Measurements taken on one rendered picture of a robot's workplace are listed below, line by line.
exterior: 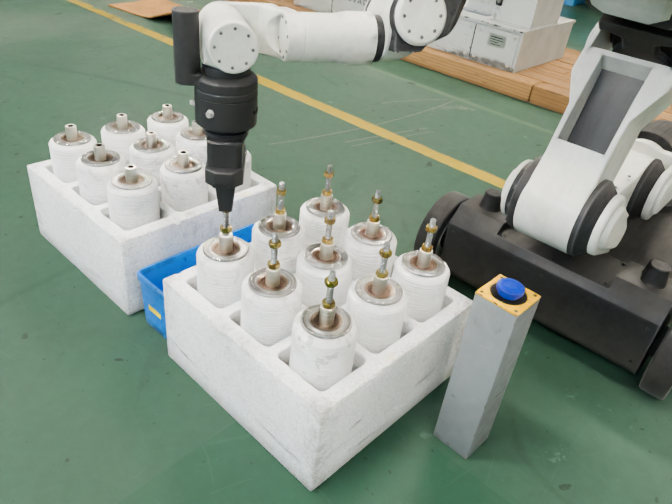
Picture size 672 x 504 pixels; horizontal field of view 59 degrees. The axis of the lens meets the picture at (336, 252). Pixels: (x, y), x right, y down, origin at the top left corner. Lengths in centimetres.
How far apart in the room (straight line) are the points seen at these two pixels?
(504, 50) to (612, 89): 182
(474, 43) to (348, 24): 217
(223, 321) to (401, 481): 38
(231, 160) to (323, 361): 31
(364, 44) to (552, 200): 42
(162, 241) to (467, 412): 66
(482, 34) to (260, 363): 234
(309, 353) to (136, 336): 47
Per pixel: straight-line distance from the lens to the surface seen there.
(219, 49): 79
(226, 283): 98
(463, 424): 102
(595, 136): 114
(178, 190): 124
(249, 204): 132
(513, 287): 88
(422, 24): 87
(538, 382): 125
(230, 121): 84
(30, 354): 123
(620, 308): 122
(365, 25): 87
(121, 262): 119
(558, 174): 108
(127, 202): 118
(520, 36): 291
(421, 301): 100
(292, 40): 84
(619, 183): 131
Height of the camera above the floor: 81
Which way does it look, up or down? 33 degrees down
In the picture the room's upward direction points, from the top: 7 degrees clockwise
